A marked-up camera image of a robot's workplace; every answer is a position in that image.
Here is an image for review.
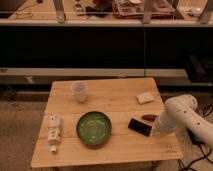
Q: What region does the black eraser block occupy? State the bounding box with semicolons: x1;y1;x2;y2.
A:
128;119;152;136

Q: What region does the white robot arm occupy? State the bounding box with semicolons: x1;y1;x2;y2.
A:
153;94;213;149

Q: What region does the clear plastic cup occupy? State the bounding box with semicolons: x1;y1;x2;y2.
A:
71;81;87;102

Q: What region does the white sponge block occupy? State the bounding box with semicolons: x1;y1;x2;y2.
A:
136;92;154;104

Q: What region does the wooden table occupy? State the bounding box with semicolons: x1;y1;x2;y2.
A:
31;78;183;168

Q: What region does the green bowl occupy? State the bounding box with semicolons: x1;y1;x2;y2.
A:
76;111;112;146

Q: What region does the white tube with cap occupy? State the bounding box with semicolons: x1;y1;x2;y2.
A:
47;115;61;154

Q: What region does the black cable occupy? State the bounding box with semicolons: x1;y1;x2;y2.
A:
178;103;213;171

